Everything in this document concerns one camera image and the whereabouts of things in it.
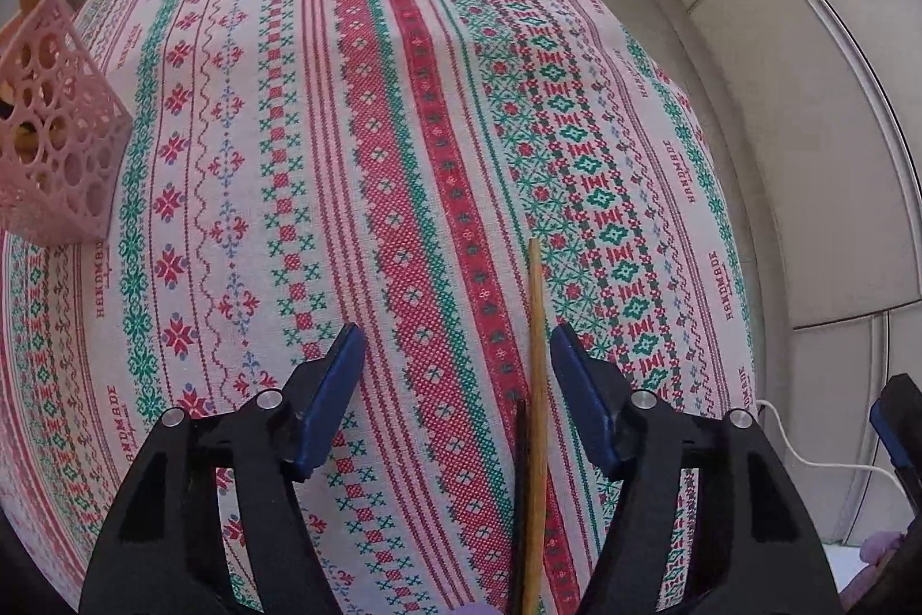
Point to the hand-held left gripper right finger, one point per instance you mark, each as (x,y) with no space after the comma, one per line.
(583,384)

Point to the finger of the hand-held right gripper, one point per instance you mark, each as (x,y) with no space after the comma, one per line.
(889,435)

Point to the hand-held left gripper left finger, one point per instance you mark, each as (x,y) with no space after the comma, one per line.
(338,384)

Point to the wooden chopstick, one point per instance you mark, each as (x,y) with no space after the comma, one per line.
(537,370)

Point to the black chopstick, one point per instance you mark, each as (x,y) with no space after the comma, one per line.
(518,500)

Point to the pink perforated utensil basket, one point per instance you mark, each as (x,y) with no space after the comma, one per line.
(65,103)

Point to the lilac clothing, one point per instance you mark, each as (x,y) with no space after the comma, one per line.
(882,550)

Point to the patterned red green tablecloth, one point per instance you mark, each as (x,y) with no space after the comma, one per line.
(403,154)

